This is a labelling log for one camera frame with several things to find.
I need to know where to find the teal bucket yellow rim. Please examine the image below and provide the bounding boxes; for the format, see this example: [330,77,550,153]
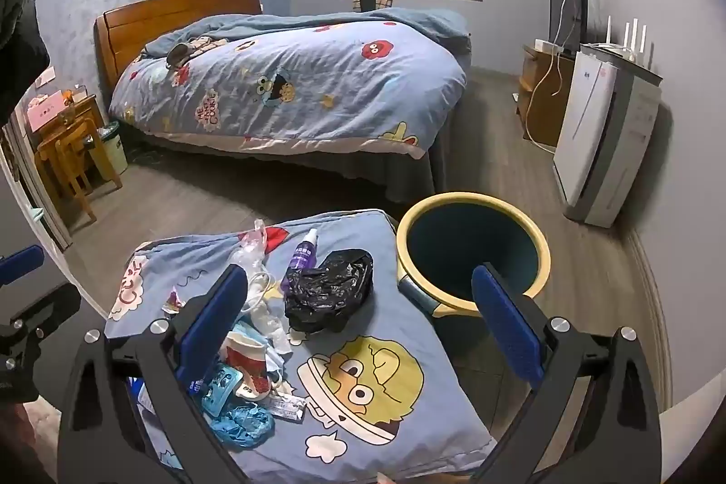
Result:
[396,190,552,349]

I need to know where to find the blue snack packet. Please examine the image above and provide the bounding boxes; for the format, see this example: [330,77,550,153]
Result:
[190,367,245,417]

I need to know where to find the white router with antennas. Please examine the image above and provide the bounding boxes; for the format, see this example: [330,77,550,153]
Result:
[587,15,653,65]

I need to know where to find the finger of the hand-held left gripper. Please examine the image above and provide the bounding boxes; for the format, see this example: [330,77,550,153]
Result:
[0,244,45,288]
[8,283,83,343]

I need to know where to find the wooden chair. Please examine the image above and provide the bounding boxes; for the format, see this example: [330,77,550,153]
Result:
[34,115,123,224]

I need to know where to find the clear plastic wrapper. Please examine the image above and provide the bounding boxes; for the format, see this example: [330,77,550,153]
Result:
[227,219,270,282]

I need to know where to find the black flat monitor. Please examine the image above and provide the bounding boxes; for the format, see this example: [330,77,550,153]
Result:
[549,0,589,57]

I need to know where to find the white hanging cables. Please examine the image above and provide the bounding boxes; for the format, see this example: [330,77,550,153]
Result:
[559,0,603,49]

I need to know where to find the dark hanging jacket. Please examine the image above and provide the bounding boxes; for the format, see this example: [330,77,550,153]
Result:
[0,0,52,111]

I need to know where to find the plain blue blanket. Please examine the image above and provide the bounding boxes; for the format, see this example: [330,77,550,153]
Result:
[142,6,471,61]

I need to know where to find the white tissue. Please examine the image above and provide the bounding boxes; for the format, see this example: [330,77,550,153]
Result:
[244,299,294,350]

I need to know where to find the small green white bin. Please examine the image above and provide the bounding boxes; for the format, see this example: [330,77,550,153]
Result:
[85,121,130,176]

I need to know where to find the white grey air purifier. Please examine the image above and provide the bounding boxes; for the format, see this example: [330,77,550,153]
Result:
[553,43,663,229]

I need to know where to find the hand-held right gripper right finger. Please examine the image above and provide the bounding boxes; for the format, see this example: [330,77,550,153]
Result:
[471,262,664,484]

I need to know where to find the bed with blue quilt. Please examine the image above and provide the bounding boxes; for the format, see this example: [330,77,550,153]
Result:
[108,8,471,161]

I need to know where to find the white looping cable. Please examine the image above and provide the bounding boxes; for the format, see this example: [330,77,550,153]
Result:
[525,47,568,156]

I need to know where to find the wooden bedside table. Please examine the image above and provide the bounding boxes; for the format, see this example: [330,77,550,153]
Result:
[23,90,108,161]

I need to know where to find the wooden cabinet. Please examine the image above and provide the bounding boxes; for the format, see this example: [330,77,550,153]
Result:
[515,43,576,149]

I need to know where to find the purple spray bottle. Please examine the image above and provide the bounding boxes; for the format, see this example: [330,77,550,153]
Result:
[280,229,319,292]

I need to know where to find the silver purple candy wrapper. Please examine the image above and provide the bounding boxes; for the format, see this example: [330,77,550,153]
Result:
[266,387,310,420]

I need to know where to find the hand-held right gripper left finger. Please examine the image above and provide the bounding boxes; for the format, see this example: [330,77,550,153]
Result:
[57,263,262,484]

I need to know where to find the red white paper cup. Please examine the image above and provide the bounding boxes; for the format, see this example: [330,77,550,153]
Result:
[218,333,271,397]

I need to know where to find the black plastic bag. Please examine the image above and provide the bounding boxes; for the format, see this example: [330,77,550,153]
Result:
[284,249,375,334]

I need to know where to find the blue face mask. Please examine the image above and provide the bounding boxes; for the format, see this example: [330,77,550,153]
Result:
[227,322,291,377]

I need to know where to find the pink flat box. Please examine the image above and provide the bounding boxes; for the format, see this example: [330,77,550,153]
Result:
[27,92,72,131]

